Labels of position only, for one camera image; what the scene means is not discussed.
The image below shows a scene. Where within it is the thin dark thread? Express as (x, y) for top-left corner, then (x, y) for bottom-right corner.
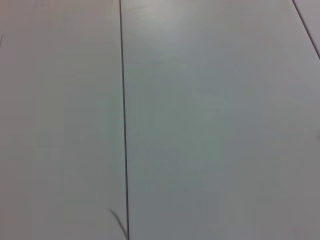
(106, 207), (129, 240)

